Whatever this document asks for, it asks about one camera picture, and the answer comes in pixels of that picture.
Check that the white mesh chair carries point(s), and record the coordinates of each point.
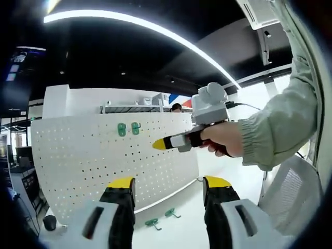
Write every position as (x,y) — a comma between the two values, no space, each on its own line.
(293,186)

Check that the black desk monitor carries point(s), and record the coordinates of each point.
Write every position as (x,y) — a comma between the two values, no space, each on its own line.
(24,155)

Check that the person's pale green jacket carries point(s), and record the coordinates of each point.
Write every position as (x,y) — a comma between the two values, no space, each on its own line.
(306,39)

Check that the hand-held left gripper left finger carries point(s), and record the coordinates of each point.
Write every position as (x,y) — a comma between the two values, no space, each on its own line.
(114,207)

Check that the white pegboard mounting plate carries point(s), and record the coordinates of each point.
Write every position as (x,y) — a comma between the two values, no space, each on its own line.
(90,168)

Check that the black computer mouse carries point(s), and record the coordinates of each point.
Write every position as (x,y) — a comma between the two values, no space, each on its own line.
(49,223)

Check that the green hook assembly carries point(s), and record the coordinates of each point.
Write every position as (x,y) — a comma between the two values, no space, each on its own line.
(169,212)
(122,131)
(151,222)
(135,129)

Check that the striped wall banner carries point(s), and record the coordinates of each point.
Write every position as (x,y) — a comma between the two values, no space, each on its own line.
(181,99)

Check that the white ceiling air conditioner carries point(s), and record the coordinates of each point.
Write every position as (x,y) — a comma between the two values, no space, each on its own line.
(259,15)

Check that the black ceiling spotlight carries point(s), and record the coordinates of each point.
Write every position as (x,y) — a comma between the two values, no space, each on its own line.
(267,33)

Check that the grey metal storage shelf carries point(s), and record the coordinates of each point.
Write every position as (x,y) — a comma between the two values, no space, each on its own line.
(129,109)

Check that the small white storage box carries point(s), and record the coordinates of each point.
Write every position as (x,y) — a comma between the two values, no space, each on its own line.
(146,101)

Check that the long ceiling light strip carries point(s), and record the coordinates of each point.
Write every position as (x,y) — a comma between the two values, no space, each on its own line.
(52,18)

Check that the black equipment cart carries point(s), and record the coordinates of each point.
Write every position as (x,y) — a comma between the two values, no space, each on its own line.
(31,186)

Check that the large dark wall screen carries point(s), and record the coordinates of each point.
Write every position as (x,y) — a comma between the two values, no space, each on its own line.
(15,68)

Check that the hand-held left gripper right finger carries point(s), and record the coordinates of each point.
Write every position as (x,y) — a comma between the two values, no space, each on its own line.
(223,205)

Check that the person's right hand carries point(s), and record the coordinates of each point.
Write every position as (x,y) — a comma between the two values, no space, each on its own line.
(228,137)

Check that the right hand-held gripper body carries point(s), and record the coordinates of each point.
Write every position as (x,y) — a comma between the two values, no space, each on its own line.
(210,109)

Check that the large white storage crate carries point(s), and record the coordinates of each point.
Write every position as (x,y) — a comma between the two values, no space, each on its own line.
(159,99)

